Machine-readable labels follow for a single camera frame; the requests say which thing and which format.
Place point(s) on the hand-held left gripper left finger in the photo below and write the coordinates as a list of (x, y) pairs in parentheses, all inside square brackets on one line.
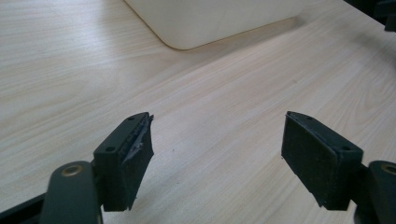
[(120, 168)]

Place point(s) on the white plastic container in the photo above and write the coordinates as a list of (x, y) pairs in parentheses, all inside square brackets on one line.
[(214, 20)]

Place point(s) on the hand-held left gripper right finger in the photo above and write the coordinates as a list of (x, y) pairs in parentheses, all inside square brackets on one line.
[(320, 165)]

